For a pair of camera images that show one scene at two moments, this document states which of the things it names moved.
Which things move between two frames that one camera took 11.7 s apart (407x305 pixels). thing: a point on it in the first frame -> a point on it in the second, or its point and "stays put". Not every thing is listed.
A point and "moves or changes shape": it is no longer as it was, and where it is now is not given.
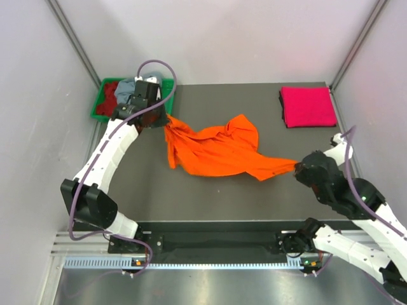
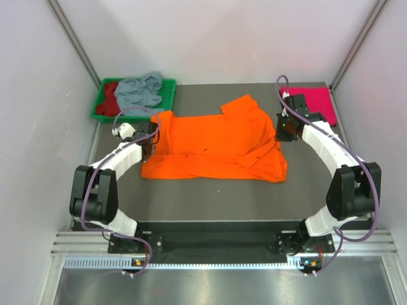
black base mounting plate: (262, 237) stays put
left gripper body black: (155, 121) -> (148, 155)
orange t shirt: (231, 149) moves or changes shape
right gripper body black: (301, 176) -> (283, 131)
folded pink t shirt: (308, 106) stays put
